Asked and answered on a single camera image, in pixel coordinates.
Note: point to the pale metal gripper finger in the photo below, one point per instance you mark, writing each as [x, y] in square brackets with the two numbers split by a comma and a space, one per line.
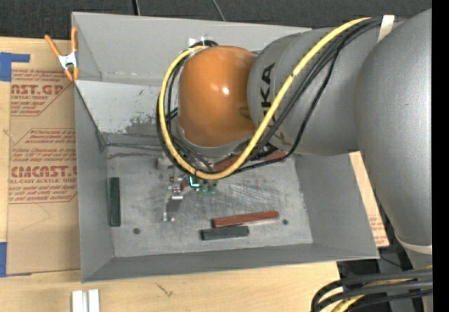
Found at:
[162, 162]
[172, 206]

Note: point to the red-brown flat block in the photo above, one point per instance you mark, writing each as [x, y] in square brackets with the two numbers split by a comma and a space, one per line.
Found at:
[245, 218]
[224, 164]

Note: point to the dark green flat block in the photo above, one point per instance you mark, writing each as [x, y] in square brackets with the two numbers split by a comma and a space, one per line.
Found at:
[224, 232]
[114, 202]

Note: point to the grey metal bin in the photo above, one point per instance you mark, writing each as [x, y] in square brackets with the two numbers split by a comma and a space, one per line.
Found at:
[140, 58]

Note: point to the brown cardboard board red print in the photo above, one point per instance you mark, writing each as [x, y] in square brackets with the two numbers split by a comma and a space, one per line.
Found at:
[38, 149]

